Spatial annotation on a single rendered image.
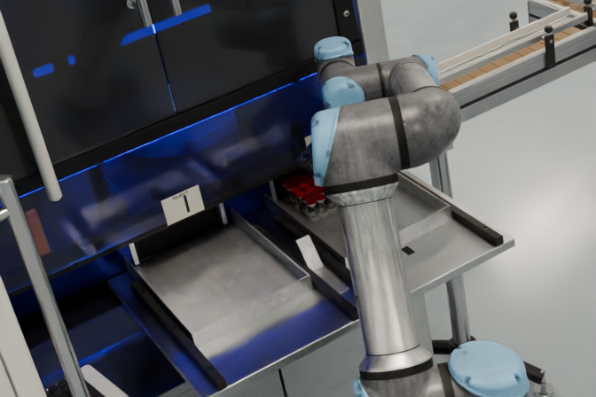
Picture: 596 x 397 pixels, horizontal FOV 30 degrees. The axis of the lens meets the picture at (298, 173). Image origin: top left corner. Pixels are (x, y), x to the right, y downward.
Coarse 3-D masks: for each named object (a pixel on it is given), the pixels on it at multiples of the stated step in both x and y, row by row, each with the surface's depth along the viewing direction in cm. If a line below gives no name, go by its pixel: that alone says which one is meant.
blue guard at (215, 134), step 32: (288, 96) 230; (320, 96) 234; (192, 128) 221; (224, 128) 225; (256, 128) 229; (288, 128) 233; (128, 160) 216; (160, 160) 220; (192, 160) 224; (224, 160) 228; (256, 160) 232; (288, 160) 236; (32, 192) 209; (64, 192) 212; (96, 192) 215; (128, 192) 219; (160, 192) 223; (224, 192) 230; (0, 224) 208; (32, 224) 211; (64, 224) 214; (96, 224) 218; (128, 224) 222; (160, 224) 225; (0, 256) 210; (64, 256) 217
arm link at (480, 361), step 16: (464, 352) 172; (480, 352) 172; (496, 352) 172; (512, 352) 172; (448, 368) 172; (464, 368) 169; (480, 368) 169; (496, 368) 169; (512, 368) 169; (448, 384) 169; (464, 384) 168; (480, 384) 166; (496, 384) 166; (512, 384) 167; (528, 384) 172
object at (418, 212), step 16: (400, 176) 242; (400, 192) 242; (416, 192) 238; (272, 208) 244; (288, 208) 244; (400, 208) 236; (416, 208) 235; (432, 208) 234; (448, 208) 228; (304, 224) 231; (320, 224) 236; (336, 224) 235; (400, 224) 231; (416, 224) 225; (432, 224) 227; (320, 240) 226; (336, 240) 230; (400, 240) 224; (336, 256) 222
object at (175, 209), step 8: (184, 192) 225; (192, 192) 226; (168, 200) 224; (176, 200) 225; (192, 200) 227; (200, 200) 228; (168, 208) 225; (176, 208) 226; (184, 208) 227; (192, 208) 228; (200, 208) 229; (168, 216) 225; (176, 216) 226; (184, 216) 227; (168, 224) 226
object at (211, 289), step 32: (160, 256) 237; (192, 256) 235; (224, 256) 233; (256, 256) 230; (160, 288) 227; (192, 288) 225; (224, 288) 223; (256, 288) 221; (288, 288) 214; (192, 320) 215; (224, 320) 209
